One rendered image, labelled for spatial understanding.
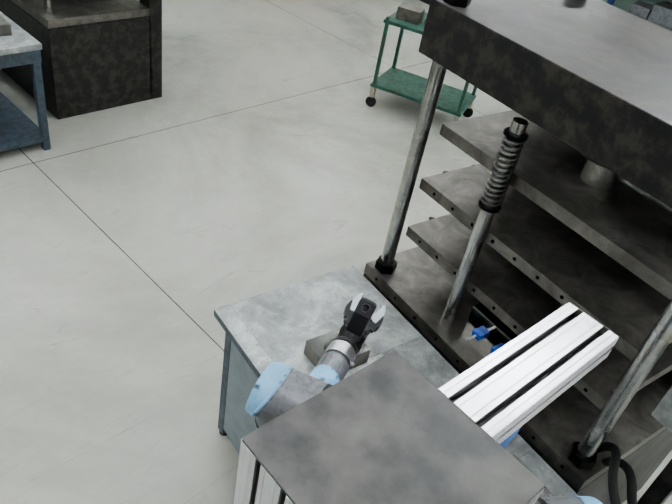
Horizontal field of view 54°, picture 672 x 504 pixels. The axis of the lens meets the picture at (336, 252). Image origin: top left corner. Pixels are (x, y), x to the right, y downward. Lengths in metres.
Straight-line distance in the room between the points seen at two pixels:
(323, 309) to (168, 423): 1.02
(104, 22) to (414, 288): 3.50
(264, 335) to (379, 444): 1.84
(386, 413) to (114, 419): 2.61
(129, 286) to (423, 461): 3.32
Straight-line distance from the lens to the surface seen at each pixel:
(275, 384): 1.27
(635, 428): 2.84
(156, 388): 3.45
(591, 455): 2.55
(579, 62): 2.22
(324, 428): 0.78
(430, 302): 2.94
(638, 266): 2.26
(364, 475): 0.75
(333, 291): 2.83
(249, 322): 2.64
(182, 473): 3.15
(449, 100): 6.34
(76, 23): 5.46
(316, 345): 2.49
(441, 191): 2.72
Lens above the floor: 2.64
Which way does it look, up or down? 37 degrees down
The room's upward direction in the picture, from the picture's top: 12 degrees clockwise
